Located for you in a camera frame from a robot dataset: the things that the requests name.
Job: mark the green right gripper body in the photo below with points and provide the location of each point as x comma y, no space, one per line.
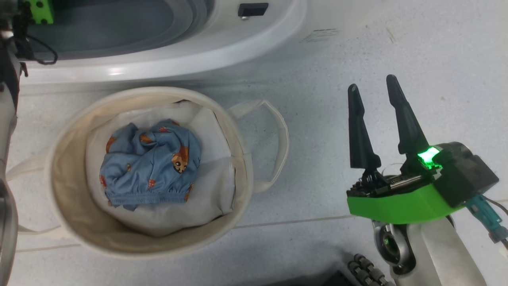
397,206

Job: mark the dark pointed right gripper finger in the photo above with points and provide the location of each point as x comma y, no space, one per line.
361,139
408,127

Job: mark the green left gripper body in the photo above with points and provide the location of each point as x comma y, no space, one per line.
39,10

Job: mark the blue cartoon print pyjama trousers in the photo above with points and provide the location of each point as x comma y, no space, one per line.
151,167

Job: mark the white front-load washing machine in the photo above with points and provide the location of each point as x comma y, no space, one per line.
158,65

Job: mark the cream fabric laundry basket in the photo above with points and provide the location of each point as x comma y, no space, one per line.
71,186

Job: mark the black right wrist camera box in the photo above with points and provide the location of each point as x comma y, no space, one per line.
466,174

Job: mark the teal right camera connector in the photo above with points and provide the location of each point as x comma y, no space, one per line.
486,216

